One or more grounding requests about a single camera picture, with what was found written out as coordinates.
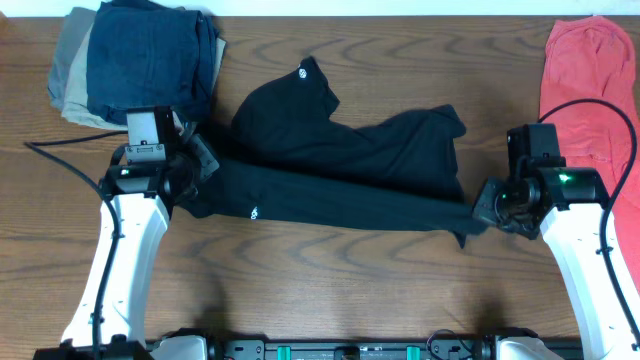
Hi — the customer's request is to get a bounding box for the black t-shirt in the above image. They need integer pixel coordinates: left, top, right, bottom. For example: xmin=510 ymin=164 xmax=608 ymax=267
xmin=184 ymin=57 xmax=485 ymax=243

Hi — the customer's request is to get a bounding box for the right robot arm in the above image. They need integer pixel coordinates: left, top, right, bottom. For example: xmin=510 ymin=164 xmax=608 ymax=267
xmin=473 ymin=167 xmax=639 ymax=359

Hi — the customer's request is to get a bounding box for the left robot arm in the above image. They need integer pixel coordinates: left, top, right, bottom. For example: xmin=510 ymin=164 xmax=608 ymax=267
xmin=27 ymin=135 xmax=211 ymax=360

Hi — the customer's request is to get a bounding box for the folded navy blue garment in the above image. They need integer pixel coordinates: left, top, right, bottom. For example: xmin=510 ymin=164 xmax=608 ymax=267
xmin=86 ymin=1 xmax=218 ymax=125

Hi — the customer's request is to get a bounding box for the folded beige garment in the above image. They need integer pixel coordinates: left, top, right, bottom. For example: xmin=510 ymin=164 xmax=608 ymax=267
xmin=61 ymin=25 xmax=219 ymax=129

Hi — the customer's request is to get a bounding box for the red t-shirt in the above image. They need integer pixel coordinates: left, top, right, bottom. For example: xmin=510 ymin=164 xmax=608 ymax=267
xmin=537 ymin=15 xmax=640 ymax=294

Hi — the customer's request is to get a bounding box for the folded grey garment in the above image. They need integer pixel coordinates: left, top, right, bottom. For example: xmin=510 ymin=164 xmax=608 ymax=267
xmin=47 ymin=7 xmax=96 ymax=110

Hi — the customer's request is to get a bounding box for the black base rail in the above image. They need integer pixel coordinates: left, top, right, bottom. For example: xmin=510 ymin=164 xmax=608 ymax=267
xmin=149 ymin=329 xmax=586 ymax=360

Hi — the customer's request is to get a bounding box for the left black cable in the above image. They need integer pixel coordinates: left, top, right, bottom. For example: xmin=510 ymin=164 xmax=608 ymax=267
xmin=23 ymin=130 xmax=129 ymax=360

